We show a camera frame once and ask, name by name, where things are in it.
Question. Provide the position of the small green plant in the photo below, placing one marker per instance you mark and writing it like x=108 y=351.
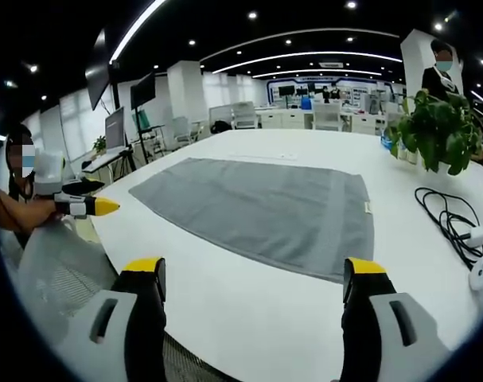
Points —
x=100 y=144

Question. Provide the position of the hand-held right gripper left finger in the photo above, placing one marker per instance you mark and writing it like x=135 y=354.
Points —
x=118 y=338

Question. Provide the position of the person's left hand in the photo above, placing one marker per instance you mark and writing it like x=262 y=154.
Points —
x=48 y=211

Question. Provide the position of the large hanging black screen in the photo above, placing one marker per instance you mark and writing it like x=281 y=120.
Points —
x=99 y=75

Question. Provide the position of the grey towel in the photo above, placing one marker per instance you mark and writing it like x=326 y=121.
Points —
x=261 y=211

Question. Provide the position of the white power plug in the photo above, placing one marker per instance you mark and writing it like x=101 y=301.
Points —
x=476 y=235

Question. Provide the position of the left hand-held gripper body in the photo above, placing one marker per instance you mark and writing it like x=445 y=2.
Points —
x=49 y=171

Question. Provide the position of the white office chair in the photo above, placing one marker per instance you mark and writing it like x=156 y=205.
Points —
x=244 y=114
x=182 y=129

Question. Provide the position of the black screen on stand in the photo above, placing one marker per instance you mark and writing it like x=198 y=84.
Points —
x=142 y=90

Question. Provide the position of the white table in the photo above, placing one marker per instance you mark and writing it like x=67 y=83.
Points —
x=265 y=318

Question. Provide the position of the person's own head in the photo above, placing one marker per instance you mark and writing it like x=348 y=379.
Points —
x=15 y=135

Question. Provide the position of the computer monitor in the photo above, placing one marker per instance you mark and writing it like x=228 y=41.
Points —
x=115 y=129

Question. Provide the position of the grey mesh office chair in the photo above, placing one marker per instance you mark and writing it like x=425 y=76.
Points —
x=62 y=270

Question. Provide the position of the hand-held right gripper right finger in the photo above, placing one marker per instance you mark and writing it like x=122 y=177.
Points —
x=384 y=338

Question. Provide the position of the green potted plant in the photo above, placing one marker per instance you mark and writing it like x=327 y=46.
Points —
x=440 y=127

